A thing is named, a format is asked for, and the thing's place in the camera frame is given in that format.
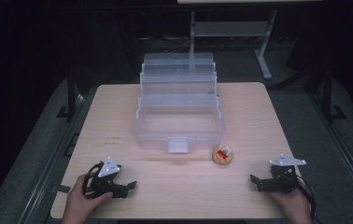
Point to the black metal post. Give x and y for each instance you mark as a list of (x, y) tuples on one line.
[(71, 93), (328, 96)]

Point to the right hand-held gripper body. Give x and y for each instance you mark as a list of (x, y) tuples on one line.
[(285, 174)]

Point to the person's left hand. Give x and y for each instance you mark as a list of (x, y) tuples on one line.
[(81, 202)]

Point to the grey metal floor rail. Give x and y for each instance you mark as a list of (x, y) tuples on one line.
[(51, 161), (342, 149)]

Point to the white metal stand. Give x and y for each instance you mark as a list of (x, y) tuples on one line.
[(232, 28)]

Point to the round yellow red-label snack packet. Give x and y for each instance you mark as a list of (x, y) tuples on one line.
[(222, 154)]

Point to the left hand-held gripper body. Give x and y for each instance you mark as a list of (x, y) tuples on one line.
[(109, 168)]

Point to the clear plastic tiered storage box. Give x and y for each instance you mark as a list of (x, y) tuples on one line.
[(179, 124)]

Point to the person's right hand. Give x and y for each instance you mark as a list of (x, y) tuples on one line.
[(293, 205)]

